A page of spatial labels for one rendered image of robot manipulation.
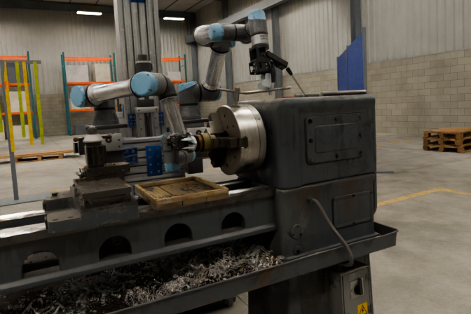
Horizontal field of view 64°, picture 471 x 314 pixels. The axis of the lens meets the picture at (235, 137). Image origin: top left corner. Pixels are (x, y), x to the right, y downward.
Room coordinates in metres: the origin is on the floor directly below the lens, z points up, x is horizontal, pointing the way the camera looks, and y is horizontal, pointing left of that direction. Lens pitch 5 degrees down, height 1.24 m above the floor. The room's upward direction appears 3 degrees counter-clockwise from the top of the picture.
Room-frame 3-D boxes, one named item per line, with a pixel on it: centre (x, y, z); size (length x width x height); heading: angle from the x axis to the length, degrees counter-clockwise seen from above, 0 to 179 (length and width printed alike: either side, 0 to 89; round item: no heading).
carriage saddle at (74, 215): (1.43, 0.58, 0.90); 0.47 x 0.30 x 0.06; 27
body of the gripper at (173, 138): (1.72, 0.26, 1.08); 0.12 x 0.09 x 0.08; 27
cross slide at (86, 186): (1.47, 0.55, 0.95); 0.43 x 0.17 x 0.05; 27
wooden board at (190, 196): (1.60, 0.25, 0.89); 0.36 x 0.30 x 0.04; 27
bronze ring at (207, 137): (1.66, 0.14, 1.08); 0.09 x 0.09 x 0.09; 27
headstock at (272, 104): (1.93, -0.34, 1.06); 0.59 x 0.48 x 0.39; 117
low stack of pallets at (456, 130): (8.34, -4.87, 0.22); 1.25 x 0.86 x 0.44; 122
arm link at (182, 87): (2.37, 0.27, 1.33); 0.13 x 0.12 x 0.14; 110
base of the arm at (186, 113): (2.37, 0.28, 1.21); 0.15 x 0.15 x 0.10
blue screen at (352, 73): (8.15, -2.47, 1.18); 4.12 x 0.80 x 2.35; 171
